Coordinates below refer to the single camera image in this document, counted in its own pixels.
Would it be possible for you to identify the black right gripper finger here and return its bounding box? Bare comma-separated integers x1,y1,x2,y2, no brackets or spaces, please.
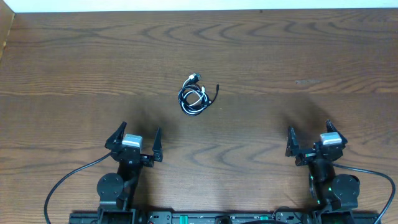
285,126,299,157
326,119,348,144

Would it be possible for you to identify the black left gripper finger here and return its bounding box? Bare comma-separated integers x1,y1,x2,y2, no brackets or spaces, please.
104,121,127,150
152,128,163,162

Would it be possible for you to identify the black USB cable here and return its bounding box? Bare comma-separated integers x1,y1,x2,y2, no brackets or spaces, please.
177,74,220,117

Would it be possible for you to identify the white USB cable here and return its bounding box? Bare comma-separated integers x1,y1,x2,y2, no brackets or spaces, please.
181,73,208,114

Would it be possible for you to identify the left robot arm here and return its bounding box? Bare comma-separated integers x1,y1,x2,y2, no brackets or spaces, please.
97,121,163,223

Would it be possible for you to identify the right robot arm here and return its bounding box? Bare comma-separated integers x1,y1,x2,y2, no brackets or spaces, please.
285,120,360,223

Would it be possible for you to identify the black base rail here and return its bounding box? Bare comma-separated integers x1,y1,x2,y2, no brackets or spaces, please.
68,210,377,224

